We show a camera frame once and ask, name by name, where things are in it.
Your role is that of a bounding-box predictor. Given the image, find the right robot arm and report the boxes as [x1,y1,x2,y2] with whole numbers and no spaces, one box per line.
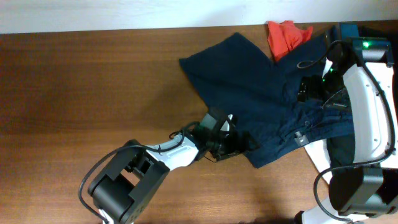
[294,37,397,223]

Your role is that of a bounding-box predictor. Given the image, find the navy blue shorts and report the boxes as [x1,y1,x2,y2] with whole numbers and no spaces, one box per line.
[179,33,354,168]

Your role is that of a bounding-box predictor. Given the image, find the right black cable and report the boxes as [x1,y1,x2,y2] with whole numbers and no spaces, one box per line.
[297,39,396,222]

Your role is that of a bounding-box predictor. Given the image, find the white garment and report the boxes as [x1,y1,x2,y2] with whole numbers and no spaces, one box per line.
[304,139,331,172]

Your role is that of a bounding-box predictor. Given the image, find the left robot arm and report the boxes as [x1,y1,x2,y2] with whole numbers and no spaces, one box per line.
[86,108,249,223]

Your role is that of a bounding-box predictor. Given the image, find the black garment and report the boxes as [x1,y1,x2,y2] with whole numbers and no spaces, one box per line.
[326,23,398,169]

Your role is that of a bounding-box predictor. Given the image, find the black cable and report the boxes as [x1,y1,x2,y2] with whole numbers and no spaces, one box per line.
[297,39,396,222]
[78,121,203,224]

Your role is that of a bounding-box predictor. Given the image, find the left black cable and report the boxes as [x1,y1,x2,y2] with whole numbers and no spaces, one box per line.
[78,121,203,224]

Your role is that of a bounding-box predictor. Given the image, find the red orange shirt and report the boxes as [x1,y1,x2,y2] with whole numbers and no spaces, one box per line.
[267,21,313,62]

